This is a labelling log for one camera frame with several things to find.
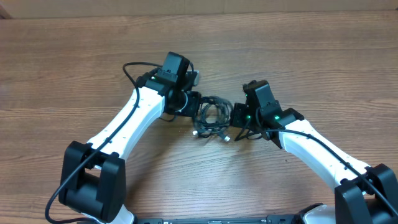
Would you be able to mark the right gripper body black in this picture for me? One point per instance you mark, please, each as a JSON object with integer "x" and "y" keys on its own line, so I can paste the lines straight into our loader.
{"x": 242, "y": 116}

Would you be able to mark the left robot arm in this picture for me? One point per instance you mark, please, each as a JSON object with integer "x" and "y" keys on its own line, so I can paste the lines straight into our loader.
{"x": 93, "y": 180}

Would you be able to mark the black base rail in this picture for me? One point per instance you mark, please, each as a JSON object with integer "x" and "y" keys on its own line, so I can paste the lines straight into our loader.
{"x": 214, "y": 221}

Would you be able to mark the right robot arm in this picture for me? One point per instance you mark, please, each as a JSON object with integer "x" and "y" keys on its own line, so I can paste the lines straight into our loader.
{"x": 363, "y": 193}

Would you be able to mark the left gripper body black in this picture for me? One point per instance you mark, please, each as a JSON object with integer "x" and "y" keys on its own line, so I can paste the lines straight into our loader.
{"x": 192, "y": 103}

